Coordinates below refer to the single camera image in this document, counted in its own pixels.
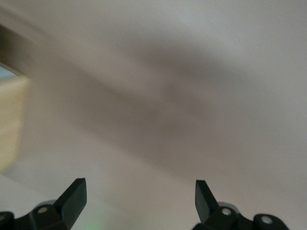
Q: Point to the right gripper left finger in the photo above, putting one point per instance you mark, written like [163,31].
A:
[69,203]

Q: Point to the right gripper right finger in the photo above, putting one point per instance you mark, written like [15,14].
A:
[204,201]

